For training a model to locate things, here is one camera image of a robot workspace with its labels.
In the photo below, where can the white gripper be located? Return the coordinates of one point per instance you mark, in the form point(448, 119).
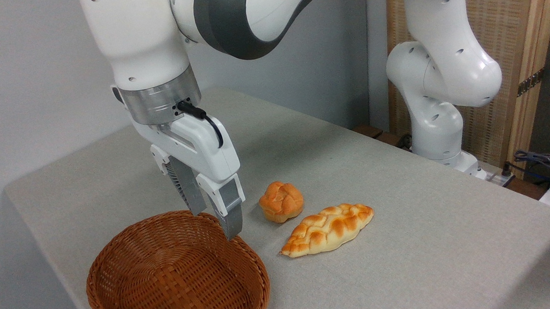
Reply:
point(203, 147)

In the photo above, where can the round orange bread roll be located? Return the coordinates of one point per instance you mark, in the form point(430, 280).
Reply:
point(281, 202)

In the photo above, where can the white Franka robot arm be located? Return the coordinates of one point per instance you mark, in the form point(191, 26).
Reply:
point(144, 43)

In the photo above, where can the brown woven wicker basket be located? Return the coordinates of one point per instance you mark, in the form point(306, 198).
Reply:
point(178, 284)

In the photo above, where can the long braided bread loaf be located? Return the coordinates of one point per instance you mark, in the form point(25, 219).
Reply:
point(327, 230)

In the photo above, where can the wooden base boards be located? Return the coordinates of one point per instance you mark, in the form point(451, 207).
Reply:
point(374, 133)

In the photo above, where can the black metal screen hinge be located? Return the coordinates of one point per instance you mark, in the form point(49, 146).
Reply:
point(531, 82)

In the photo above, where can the woven screen with wooden frame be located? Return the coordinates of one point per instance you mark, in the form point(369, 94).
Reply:
point(510, 25)

